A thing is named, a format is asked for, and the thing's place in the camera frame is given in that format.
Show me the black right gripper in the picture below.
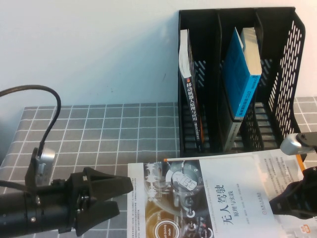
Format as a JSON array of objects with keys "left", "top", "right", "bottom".
[{"left": 268, "top": 166, "right": 317, "bottom": 220}]

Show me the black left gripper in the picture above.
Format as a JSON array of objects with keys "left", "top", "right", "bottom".
[{"left": 37, "top": 167, "right": 133, "bottom": 237}]

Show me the white self-driving book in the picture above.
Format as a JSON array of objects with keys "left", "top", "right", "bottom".
[{"left": 127, "top": 148, "right": 306, "bottom": 238}]

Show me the black spine book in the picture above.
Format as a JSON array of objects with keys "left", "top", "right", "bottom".
[{"left": 178, "top": 29, "right": 206, "bottom": 153}]

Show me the blue cover book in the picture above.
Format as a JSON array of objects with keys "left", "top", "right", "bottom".
[{"left": 221, "top": 26, "right": 263, "bottom": 152}]

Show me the black plastic book stand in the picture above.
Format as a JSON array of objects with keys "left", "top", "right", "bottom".
[{"left": 178, "top": 6, "right": 309, "bottom": 162}]

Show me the grey checkered tablecloth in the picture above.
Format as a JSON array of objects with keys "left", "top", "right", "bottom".
[{"left": 0, "top": 96, "right": 317, "bottom": 238}]

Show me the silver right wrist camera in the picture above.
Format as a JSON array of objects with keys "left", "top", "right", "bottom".
[{"left": 279, "top": 132, "right": 317, "bottom": 156}]

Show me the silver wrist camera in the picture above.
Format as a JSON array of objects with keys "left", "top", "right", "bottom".
[
  {"left": 26, "top": 147, "right": 56, "bottom": 186},
  {"left": 279, "top": 132, "right": 317, "bottom": 156}
]

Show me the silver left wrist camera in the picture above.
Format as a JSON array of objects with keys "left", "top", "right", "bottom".
[{"left": 26, "top": 147, "right": 56, "bottom": 186}]

